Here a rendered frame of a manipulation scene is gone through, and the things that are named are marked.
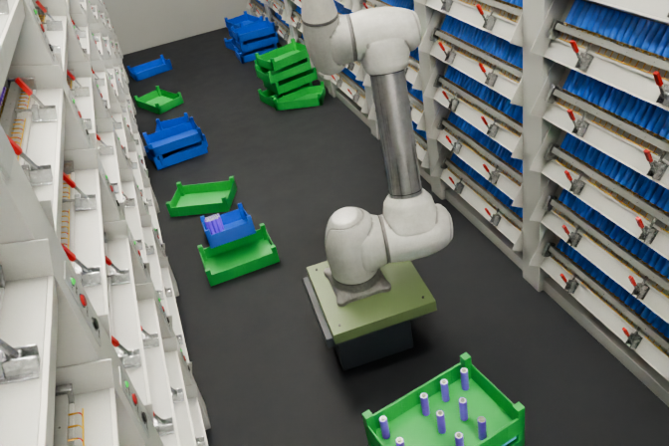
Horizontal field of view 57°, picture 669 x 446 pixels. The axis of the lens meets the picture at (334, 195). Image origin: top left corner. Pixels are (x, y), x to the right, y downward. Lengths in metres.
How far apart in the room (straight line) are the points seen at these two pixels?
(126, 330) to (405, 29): 1.04
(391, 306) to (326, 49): 0.80
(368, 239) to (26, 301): 1.23
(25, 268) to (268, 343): 1.54
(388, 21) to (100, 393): 1.21
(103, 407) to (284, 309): 1.53
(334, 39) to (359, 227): 0.55
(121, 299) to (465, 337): 1.19
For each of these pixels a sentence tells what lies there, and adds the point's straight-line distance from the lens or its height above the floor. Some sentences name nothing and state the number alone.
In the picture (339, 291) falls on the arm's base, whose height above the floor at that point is 0.27.
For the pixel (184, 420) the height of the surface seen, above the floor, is 0.36.
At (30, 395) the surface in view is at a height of 1.16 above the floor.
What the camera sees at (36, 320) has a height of 1.16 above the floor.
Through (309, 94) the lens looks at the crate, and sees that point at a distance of 4.05.
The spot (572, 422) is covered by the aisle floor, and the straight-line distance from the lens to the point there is 1.96.
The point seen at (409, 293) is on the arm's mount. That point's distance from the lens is 1.96.
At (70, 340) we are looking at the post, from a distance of 0.86.
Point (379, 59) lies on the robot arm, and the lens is 1.73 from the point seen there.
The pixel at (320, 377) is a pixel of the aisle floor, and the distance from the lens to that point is 2.10.
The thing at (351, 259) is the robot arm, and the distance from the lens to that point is 1.85.
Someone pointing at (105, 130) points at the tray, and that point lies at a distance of 2.22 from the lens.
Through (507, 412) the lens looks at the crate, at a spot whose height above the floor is 0.33.
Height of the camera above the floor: 1.56
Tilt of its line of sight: 32 degrees down
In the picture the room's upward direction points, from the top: 11 degrees counter-clockwise
